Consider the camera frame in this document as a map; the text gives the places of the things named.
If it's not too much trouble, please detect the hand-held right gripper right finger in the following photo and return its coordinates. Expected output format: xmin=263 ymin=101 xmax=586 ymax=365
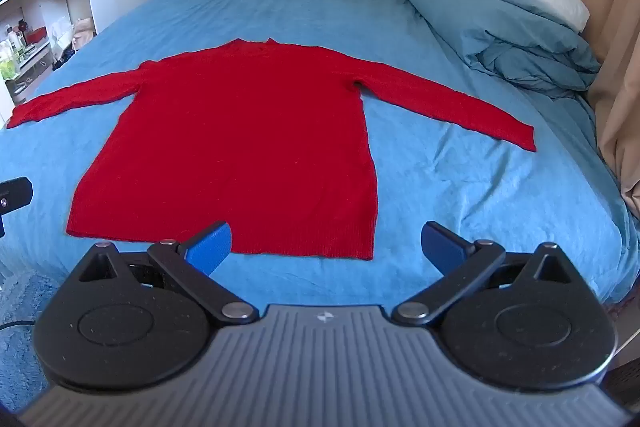
xmin=391 ymin=221 xmax=576 ymax=327

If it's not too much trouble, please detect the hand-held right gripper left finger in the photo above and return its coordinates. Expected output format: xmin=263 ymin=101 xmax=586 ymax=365
xmin=75 ymin=221 xmax=260 ymax=327

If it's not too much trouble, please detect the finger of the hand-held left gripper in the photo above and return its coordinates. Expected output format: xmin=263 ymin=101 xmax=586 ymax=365
xmin=0 ymin=177 xmax=34 ymax=238

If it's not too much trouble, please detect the red knit sweater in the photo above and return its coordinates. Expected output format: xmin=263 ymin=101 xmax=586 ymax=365
xmin=6 ymin=38 xmax=537 ymax=261

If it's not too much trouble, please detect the green bottle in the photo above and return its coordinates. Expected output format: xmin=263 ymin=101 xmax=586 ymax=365
xmin=0 ymin=38 xmax=21 ymax=80

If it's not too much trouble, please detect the blue shaggy rug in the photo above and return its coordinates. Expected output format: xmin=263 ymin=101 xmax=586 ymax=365
xmin=0 ymin=271 xmax=76 ymax=414

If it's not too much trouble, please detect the teal duvet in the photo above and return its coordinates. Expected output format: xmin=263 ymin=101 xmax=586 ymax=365
xmin=397 ymin=0 xmax=602 ymax=100

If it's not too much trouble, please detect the black cable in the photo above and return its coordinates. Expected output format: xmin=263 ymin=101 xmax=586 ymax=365
xmin=0 ymin=319 xmax=37 ymax=334

